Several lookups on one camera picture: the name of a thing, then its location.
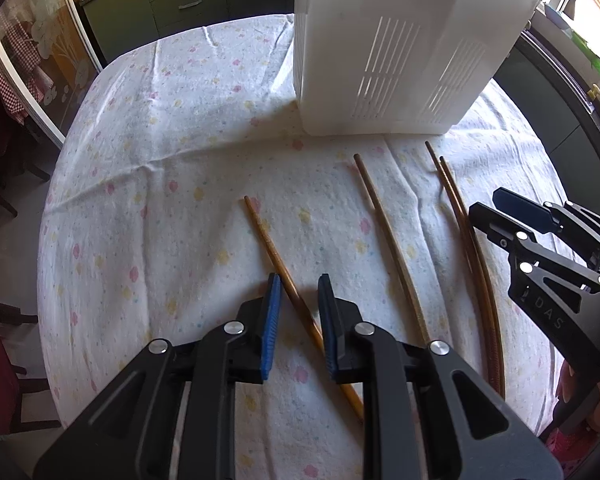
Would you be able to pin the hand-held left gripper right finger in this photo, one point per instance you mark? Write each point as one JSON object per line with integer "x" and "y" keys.
{"x": 330, "y": 332}

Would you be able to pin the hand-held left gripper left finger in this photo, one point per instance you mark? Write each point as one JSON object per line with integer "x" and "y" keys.
{"x": 272, "y": 325}

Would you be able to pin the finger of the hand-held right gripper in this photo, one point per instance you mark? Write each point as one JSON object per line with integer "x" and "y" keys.
{"x": 495, "y": 225}
{"x": 517, "y": 208}

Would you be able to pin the light wooden chopstick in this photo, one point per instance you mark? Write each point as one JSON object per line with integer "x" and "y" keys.
{"x": 383, "y": 210}
{"x": 267, "y": 240}

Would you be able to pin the white plastic utensil holder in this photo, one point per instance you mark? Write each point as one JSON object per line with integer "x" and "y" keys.
{"x": 380, "y": 35}

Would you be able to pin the yellow sink knob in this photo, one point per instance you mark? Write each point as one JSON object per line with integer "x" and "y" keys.
{"x": 592, "y": 94}

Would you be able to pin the white floral tablecloth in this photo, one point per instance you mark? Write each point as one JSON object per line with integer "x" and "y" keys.
{"x": 155, "y": 235}

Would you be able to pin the green plastic baskets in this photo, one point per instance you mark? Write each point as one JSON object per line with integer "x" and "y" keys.
{"x": 591, "y": 52}

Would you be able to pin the purple bowl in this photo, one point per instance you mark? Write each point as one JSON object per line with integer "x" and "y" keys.
{"x": 557, "y": 16}

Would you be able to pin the dark wooden chair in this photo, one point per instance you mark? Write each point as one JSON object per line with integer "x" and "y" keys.
{"x": 0, "y": 170}

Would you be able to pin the green base cabinets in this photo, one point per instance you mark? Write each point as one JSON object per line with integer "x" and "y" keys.
{"x": 180, "y": 10}

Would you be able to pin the sliding glass door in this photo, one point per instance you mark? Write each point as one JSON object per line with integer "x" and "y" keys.
{"x": 55, "y": 75}

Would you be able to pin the red checked apron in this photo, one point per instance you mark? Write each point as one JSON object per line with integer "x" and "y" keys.
{"x": 10, "y": 75}

